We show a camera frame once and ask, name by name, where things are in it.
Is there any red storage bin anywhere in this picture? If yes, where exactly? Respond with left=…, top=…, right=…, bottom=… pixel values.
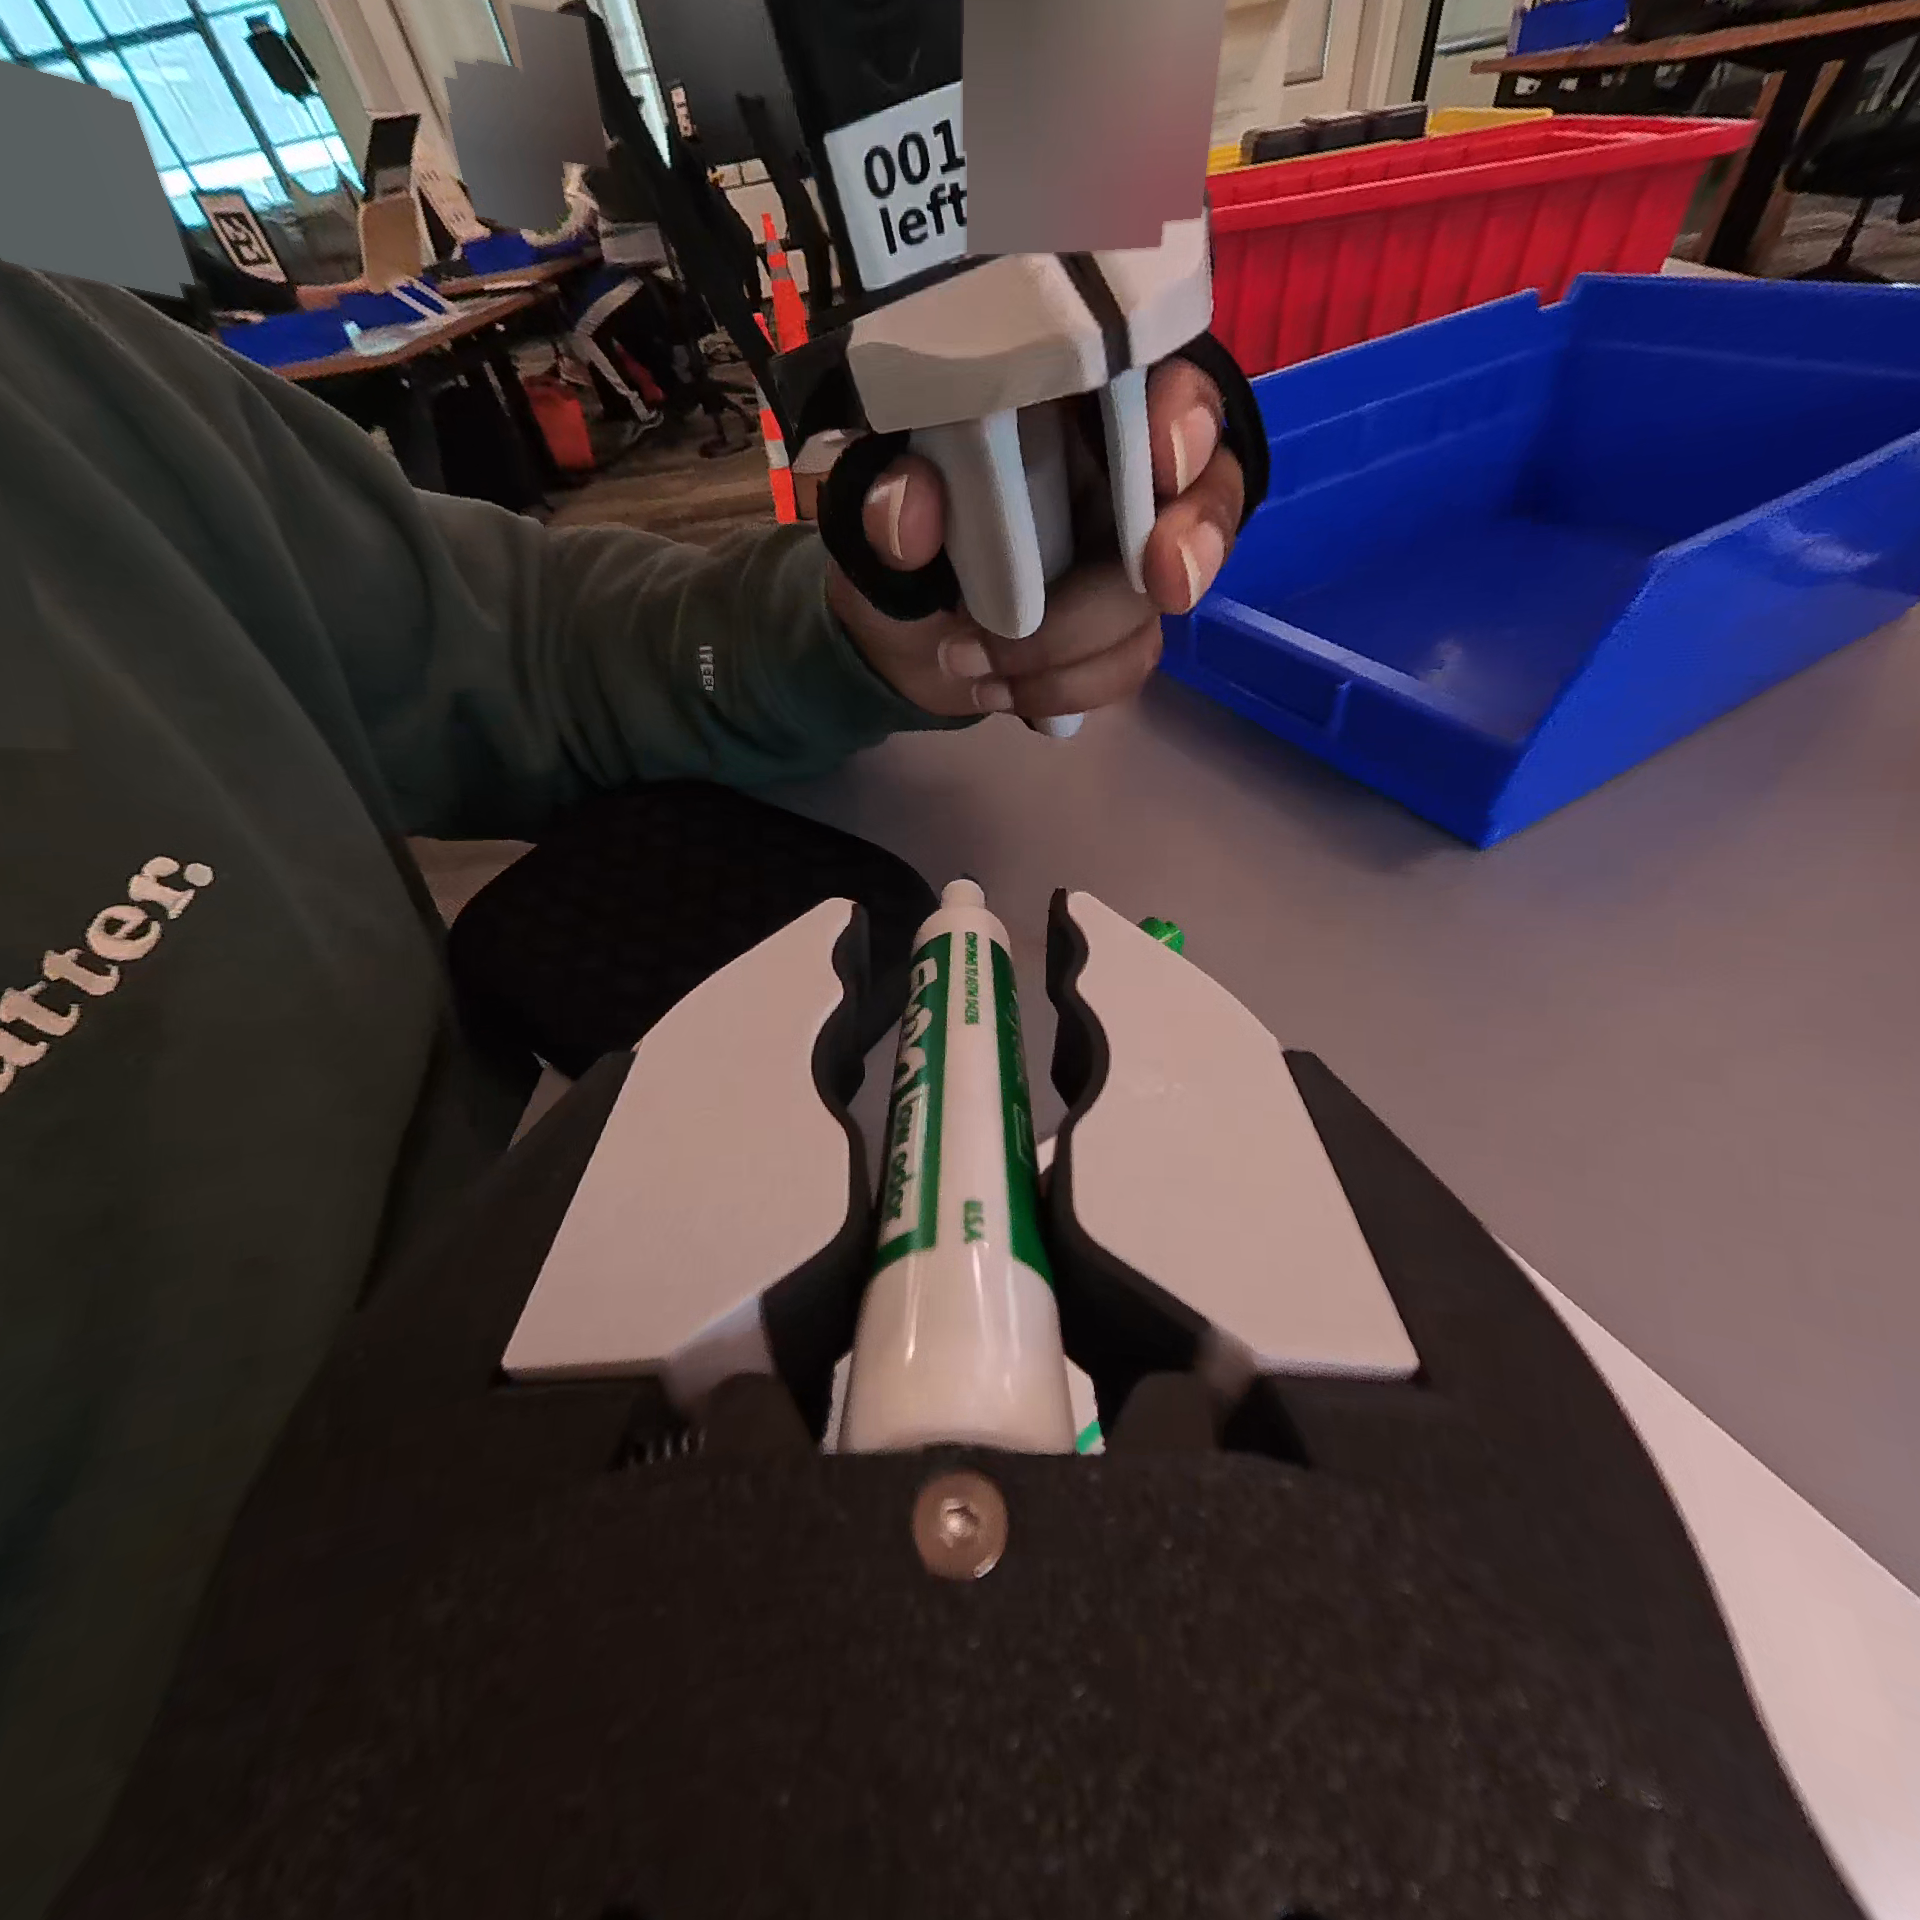
left=1208, top=115, right=1760, bottom=380

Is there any orange striped post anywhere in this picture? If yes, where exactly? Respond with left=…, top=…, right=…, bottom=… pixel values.
left=757, top=209, right=811, bottom=527

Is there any black mesh chair armrest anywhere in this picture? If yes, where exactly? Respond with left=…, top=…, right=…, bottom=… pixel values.
left=445, top=783, right=938, bottom=1087

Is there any green whiteboard marker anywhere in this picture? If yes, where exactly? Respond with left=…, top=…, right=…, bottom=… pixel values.
left=826, top=878, right=1089, bottom=1456

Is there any office desk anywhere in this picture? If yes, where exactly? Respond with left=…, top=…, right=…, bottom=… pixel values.
left=211, top=256, right=601, bottom=406

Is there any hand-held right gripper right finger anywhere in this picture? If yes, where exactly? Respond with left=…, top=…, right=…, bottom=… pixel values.
left=1045, top=889, right=1423, bottom=1417

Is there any person's left hand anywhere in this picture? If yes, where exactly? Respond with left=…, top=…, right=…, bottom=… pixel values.
left=826, top=374, right=1242, bottom=728

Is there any person's left forearm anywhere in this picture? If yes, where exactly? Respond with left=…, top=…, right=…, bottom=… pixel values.
left=391, top=480, right=932, bottom=856

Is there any white whiteboard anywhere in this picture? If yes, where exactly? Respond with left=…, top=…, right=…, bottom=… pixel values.
left=1137, top=910, right=1920, bottom=1920

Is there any blue open-front storage bin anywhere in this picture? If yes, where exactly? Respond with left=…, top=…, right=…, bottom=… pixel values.
left=1165, top=273, right=1920, bottom=851

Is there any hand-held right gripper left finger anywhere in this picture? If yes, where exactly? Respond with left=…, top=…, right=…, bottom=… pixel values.
left=505, top=901, right=879, bottom=1417

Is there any wooden table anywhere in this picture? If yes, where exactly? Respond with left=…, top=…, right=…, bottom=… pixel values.
left=1487, top=0, right=1920, bottom=187

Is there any yellow storage bin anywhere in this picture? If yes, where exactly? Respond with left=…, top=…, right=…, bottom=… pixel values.
left=1208, top=103, right=1569, bottom=175

